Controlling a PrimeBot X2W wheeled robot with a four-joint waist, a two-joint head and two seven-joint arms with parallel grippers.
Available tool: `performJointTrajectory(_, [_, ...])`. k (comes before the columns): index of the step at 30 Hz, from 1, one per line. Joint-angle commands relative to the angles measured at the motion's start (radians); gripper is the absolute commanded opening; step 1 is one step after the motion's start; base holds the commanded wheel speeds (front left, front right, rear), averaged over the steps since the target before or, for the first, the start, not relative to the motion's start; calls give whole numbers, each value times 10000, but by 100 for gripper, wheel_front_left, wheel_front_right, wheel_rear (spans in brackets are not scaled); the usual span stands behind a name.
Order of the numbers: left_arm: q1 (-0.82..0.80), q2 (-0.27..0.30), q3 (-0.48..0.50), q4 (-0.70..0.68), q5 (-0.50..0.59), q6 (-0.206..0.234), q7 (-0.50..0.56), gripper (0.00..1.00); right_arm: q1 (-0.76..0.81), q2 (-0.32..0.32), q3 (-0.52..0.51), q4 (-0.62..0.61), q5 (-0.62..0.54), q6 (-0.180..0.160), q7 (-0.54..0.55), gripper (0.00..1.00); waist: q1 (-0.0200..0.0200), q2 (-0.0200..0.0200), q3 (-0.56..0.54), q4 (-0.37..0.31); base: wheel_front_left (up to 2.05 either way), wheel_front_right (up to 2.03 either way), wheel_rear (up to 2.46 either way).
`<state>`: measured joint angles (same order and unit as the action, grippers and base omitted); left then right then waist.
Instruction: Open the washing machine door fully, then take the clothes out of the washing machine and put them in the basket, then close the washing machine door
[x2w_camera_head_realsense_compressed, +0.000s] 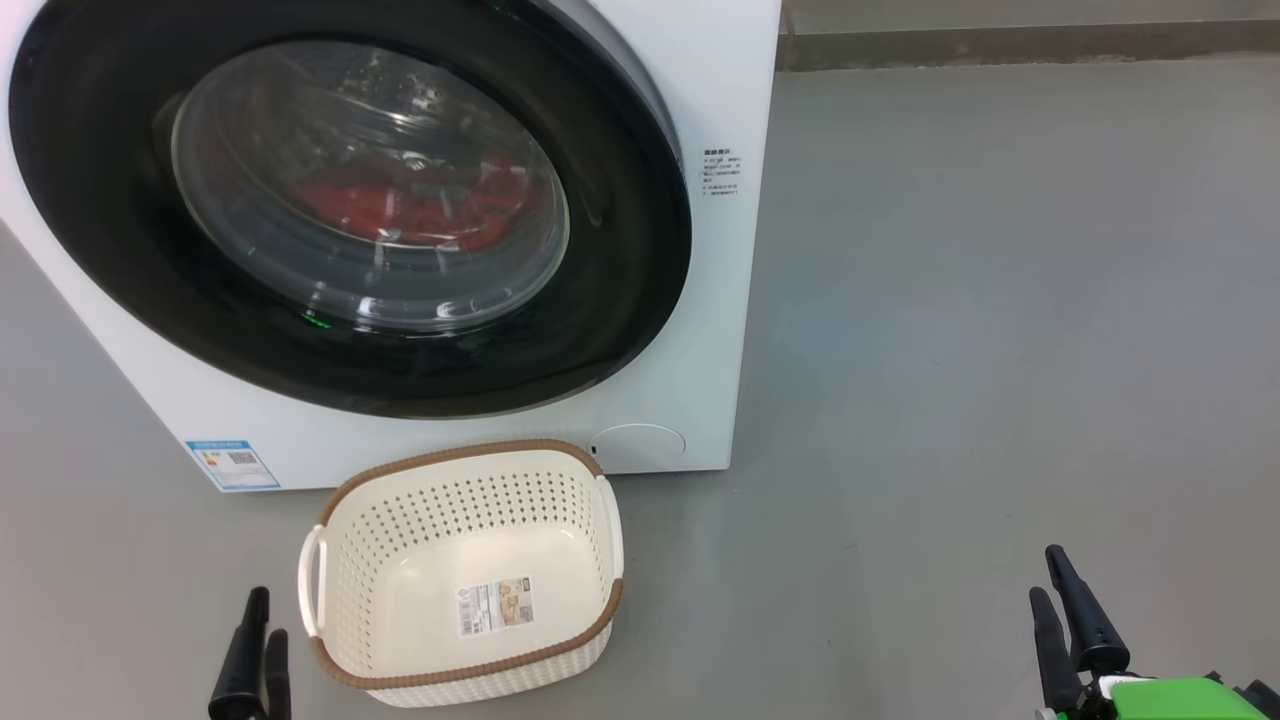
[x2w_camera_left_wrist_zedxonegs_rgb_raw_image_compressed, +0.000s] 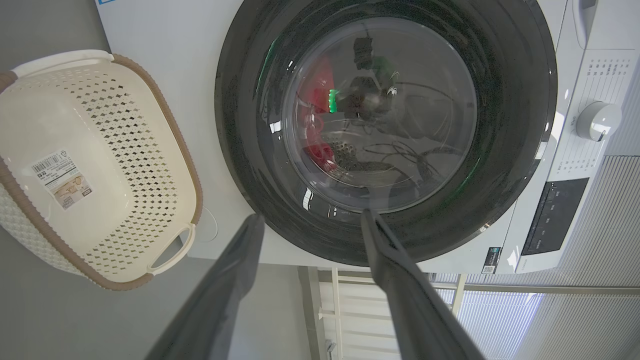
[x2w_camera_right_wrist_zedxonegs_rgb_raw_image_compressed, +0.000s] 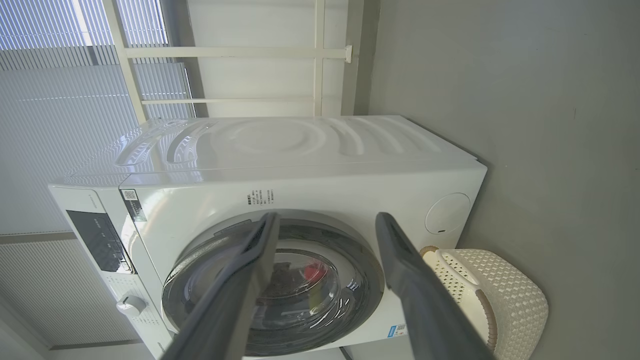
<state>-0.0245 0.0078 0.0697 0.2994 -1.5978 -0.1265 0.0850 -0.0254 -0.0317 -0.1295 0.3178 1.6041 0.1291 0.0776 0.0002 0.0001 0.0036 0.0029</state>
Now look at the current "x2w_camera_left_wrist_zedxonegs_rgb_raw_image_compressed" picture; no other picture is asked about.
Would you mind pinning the white front-load washing machine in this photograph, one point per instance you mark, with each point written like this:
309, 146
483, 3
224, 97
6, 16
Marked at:
165, 100

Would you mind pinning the blue energy label sticker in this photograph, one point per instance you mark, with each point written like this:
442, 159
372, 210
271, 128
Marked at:
106, 2

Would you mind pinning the cream perforated laundry basket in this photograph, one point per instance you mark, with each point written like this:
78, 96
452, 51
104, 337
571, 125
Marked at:
100, 195

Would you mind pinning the white metal window railing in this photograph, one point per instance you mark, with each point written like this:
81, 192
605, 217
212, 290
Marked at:
337, 320

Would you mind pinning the red cloth garment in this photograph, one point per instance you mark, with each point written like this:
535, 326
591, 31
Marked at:
316, 97

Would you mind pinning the black washing machine control panel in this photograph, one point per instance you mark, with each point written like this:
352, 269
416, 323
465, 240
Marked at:
555, 215

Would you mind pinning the dark round glass washer door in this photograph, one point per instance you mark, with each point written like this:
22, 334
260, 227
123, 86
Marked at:
237, 130

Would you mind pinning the paper product label sticker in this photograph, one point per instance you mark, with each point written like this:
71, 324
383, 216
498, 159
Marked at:
62, 180

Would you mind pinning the stainless steel washing machine drum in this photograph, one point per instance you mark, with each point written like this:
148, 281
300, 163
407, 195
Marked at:
370, 165

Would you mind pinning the white washing machine dial knob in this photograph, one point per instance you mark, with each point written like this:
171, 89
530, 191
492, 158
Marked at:
597, 121

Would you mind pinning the round drain filter cover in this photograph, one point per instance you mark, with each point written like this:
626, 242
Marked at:
207, 225

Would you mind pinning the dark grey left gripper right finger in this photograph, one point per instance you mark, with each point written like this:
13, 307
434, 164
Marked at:
410, 310

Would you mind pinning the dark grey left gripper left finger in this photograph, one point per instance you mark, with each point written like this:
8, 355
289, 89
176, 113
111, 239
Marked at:
220, 295

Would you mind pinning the small black QR sticker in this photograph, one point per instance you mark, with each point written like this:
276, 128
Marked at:
491, 260

